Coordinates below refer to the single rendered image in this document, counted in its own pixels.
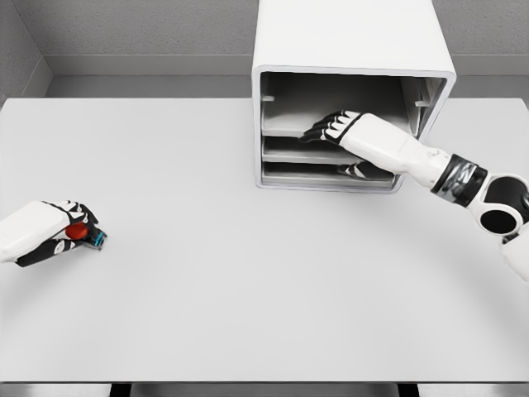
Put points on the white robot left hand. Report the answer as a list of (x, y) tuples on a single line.
[(33, 227)]

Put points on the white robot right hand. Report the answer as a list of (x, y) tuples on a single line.
[(376, 140)]

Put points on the load switch with red knob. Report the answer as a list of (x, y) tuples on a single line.
[(77, 231)]

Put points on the grey cabinet drawer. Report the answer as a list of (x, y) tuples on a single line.
[(285, 124), (297, 153), (297, 173)]

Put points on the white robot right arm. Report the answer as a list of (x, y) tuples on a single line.
[(458, 173)]

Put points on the white tabletop storage cabinet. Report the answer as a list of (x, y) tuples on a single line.
[(351, 37)]

